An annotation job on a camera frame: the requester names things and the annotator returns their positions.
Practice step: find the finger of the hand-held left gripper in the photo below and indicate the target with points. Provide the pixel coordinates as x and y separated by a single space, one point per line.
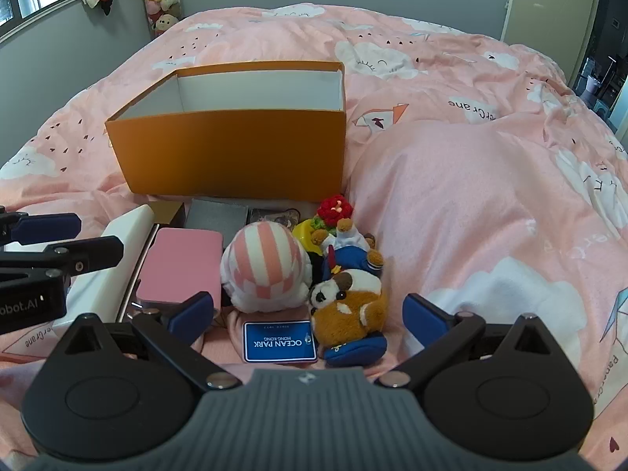
49 228
88 252

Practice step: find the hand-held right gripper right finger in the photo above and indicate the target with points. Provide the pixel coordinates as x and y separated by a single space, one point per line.
422 316

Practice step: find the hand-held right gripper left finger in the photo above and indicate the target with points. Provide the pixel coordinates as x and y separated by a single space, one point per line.
191 311

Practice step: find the long white box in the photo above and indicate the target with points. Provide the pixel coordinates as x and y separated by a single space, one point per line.
98 294

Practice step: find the pink striped mini backpack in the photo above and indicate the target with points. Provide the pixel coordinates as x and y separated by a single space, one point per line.
265 265

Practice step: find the red crochet flower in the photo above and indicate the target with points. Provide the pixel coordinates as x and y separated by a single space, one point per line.
334 208

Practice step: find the orange cardboard box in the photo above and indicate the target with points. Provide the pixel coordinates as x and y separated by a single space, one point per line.
230 152

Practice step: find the brown white plush animal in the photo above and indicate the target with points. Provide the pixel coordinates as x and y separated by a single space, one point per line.
353 304

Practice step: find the small blue fabric pouch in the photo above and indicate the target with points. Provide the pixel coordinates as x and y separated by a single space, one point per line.
355 352

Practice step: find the brown box with gold edge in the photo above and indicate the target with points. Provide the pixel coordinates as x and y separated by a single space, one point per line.
169 211

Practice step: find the blue card tag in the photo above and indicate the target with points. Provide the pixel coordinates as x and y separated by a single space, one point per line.
279 341

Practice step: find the grey flat box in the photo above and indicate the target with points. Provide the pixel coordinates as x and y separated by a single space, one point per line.
216 216

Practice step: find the blue white sailor plush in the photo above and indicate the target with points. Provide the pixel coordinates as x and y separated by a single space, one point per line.
351 245

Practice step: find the small dark picture box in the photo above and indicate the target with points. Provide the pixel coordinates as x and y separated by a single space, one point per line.
272 216

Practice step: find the pink printed blanket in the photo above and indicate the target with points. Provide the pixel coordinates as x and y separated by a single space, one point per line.
441 181

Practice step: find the white door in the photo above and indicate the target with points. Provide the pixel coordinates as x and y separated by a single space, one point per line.
549 10

